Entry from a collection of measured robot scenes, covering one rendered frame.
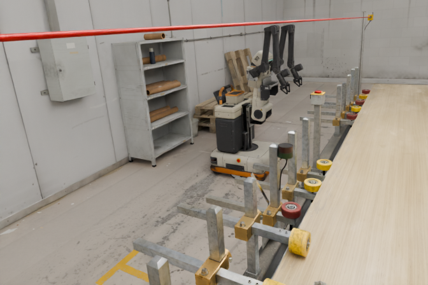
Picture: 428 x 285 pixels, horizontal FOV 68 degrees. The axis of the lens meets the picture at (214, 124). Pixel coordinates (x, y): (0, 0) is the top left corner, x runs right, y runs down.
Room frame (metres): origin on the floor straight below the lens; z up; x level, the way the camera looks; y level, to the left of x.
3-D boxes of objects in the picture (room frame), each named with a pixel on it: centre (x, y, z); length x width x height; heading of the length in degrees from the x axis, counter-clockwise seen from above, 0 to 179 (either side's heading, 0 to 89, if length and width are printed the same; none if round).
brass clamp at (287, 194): (1.42, -0.36, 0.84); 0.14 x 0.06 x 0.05; 148
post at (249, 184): (1.02, -0.11, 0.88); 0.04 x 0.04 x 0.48; 58
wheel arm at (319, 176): (1.67, -0.41, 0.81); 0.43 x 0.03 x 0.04; 58
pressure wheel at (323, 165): (1.56, -0.58, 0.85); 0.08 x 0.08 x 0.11
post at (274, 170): (1.23, -0.24, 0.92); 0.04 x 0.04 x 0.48; 58
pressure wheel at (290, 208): (1.15, -0.30, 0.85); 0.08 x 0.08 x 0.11
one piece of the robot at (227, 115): (3.51, -0.28, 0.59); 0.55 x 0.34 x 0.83; 148
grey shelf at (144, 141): (4.20, 0.75, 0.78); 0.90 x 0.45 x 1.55; 148
